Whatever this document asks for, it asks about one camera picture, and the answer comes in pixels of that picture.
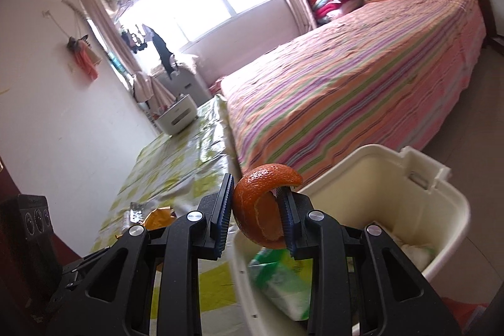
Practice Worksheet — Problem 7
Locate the black hanging garment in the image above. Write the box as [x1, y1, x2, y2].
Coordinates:
[151, 28, 178, 79]

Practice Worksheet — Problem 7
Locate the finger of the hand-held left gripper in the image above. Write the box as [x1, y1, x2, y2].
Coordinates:
[51, 246, 115, 305]

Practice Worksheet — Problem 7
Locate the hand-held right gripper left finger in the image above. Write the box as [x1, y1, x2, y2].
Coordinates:
[71, 173, 236, 336]

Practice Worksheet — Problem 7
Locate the orange peel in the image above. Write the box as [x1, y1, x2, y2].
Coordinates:
[232, 164, 304, 251]

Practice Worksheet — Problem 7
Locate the bed with striped sheet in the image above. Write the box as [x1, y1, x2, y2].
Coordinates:
[220, 0, 487, 183]

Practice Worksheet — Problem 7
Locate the pink hanging wall cloth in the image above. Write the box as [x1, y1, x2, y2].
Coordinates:
[67, 35, 101, 81]

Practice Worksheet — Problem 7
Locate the green plastic tissue bag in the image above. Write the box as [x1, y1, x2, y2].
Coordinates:
[247, 247, 313, 321]

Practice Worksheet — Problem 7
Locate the white rounded container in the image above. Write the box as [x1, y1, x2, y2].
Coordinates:
[155, 94, 198, 136]

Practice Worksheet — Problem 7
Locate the pink striped curtain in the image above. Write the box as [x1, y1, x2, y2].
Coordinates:
[281, 0, 318, 31]
[81, 0, 138, 85]

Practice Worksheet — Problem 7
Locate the silver foil wrapper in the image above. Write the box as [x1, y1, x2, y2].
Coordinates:
[129, 202, 146, 223]

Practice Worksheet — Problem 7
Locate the cream plastic bin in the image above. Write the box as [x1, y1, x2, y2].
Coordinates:
[230, 144, 472, 336]

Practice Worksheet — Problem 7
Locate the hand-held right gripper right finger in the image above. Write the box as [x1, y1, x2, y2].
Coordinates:
[276, 186, 463, 336]

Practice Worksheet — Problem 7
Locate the white pink garment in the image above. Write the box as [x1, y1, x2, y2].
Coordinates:
[133, 71, 174, 113]

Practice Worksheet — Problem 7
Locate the yellow checked tablecloth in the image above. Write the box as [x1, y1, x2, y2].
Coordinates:
[90, 94, 241, 336]

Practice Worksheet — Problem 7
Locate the orange foil wrapper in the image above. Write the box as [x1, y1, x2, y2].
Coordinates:
[142, 207, 178, 231]

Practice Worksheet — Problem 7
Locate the white crumpled tissue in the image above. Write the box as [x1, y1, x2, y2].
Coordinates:
[388, 230, 436, 270]

